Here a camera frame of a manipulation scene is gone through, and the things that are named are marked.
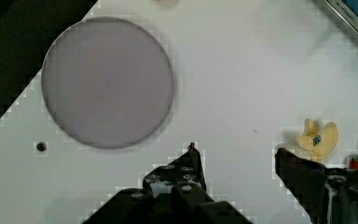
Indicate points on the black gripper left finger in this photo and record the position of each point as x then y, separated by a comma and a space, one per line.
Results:
171, 194

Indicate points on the grey round plate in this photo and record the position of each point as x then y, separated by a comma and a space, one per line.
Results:
107, 83

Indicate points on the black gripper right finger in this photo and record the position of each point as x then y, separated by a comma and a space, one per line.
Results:
328, 195

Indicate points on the peeled toy banana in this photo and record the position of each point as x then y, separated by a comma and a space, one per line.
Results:
319, 143

